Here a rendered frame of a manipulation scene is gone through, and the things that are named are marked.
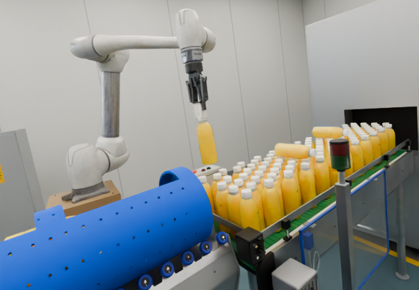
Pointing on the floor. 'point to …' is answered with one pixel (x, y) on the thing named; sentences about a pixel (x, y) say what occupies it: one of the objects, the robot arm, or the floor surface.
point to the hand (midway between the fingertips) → (200, 111)
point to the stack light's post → (345, 236)
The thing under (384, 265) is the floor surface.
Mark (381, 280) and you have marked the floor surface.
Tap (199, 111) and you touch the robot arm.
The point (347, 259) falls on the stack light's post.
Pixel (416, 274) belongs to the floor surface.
